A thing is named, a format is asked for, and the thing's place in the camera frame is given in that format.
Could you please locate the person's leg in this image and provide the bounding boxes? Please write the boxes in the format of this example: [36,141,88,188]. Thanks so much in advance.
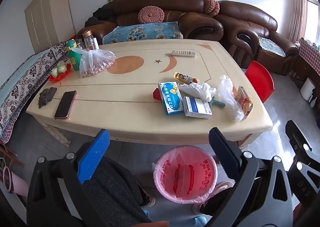
[82,156,153,227]
[200,188,235,217]

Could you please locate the teal seat cloth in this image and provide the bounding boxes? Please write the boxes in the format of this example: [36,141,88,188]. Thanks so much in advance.
[258,37,286,58]

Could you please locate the brown leather armchair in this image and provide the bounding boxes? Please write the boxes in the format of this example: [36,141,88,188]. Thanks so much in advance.
[215,0,299,76]

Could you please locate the pink lined trash bin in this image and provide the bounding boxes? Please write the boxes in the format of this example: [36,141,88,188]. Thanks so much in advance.
[152,145,218,204]

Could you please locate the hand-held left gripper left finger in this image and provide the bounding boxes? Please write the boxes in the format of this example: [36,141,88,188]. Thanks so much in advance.
[27,129,110,227]

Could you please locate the dark grey lump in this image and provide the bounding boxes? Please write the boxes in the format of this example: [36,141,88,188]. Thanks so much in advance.
[38,87,57,109]

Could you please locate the yellow snack wrapper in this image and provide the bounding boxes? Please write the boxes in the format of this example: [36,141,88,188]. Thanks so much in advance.
[174,72,200,85]

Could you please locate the person's right leg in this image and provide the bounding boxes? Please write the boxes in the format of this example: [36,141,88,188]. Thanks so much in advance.
[200,188,235,217]

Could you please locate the black smartphone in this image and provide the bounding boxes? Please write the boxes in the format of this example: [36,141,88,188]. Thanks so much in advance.
[54,90,77,119]

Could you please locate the blue floral cloth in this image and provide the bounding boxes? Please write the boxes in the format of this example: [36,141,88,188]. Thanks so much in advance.
[102,21,184,44]

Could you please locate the red checkered cloth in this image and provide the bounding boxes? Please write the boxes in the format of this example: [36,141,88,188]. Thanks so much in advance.
[299,37,320,77]

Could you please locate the brown wooden sticks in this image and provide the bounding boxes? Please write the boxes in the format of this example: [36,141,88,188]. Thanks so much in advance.
[0,142,25,167]

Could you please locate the pink rolled mat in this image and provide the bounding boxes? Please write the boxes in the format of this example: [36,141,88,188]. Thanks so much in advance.
[2,167,30,197]

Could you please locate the glass bottle gold cap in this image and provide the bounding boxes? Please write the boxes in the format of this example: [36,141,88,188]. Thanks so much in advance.
[82,30,99,51]

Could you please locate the orange brown pack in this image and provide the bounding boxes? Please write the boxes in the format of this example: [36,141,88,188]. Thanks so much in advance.
[235,86,253,118]

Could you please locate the teal handled tool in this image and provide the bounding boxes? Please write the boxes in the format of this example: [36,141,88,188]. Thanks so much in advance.
[211,98,226,108]

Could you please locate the clear bag of peanuts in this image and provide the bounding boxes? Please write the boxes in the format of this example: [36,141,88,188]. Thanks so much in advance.
[74,47,117,78]

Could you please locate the brown wooden cabinet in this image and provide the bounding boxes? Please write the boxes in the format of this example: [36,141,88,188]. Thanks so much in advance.
[290,52,320,92]

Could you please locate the red plastic stool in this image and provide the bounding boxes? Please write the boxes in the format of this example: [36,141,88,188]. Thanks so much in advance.
[244,60,275,103]

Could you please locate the white container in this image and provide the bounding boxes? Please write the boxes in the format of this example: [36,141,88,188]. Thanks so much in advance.
[300,77,315,100]

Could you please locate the green cartoon bottle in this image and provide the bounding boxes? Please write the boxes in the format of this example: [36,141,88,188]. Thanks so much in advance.
[66,40,83,71]

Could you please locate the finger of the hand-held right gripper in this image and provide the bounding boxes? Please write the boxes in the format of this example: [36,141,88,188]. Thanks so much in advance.
[285,120,320,200]

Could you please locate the person's left pink sneaker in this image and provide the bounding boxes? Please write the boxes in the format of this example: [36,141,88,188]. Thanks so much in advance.
[141,189,156,208]

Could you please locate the person's pink sneaker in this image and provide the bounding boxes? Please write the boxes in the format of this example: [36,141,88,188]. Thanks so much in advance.
[141,189,156,208]
[192,181,234,215]

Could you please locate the light blue bed cover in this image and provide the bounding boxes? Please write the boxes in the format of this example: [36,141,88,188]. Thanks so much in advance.
[0,48,54,87]

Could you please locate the window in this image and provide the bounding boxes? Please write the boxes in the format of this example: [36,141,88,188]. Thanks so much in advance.
[304,0,320,44]

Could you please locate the white tissue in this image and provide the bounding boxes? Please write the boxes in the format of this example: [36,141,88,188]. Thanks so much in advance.
[177,82,217,103]

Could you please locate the cream wooden cabinet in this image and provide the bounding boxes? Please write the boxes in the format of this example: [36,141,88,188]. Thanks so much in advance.
[24,0,75,53]

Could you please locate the black floral bed sheet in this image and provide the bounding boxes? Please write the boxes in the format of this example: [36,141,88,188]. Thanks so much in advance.
[0,42,72,142]

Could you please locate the red plate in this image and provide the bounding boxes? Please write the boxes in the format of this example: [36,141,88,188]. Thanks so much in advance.
[48,63,72,82]

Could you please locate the white medicine box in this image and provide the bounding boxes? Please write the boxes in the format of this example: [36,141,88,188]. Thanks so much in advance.
[184,96,212,120]

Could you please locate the person's right pink sneaker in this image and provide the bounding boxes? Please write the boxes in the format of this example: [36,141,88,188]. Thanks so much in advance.
[192,181,234,215]

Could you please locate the large pink round cushion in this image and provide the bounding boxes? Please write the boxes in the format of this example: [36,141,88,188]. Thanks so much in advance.
[138,6,165,24]

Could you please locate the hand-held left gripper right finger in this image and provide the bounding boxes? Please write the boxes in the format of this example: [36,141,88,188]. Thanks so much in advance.
[208,127,294,227]

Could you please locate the blue trash bin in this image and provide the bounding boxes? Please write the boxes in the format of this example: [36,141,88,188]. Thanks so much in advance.
[144,211,209,227]

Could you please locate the blue cartoon medicine box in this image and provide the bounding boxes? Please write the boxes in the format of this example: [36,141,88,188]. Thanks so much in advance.
[160,81,185,116]

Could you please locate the beige curtain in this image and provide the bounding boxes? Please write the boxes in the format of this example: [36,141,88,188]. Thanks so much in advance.
[289,0,309,42]

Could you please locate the white remote control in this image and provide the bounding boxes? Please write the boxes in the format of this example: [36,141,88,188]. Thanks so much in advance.
[165,50,197,58]

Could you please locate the cream wooden table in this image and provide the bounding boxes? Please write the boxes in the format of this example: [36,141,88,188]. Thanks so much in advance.
[26,39,273,147]

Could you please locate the person's left leg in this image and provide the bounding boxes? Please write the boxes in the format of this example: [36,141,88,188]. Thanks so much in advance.
[82,156,153,227]

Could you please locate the clear plastic bag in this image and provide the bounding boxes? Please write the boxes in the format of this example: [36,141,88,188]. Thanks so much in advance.
[216,75,245,122]

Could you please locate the long brown leather sofa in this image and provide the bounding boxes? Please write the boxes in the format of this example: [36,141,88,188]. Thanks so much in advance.
[76,0,224,46]

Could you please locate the black clothes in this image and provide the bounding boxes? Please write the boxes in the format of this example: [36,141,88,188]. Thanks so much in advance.
[84,7,118,27]

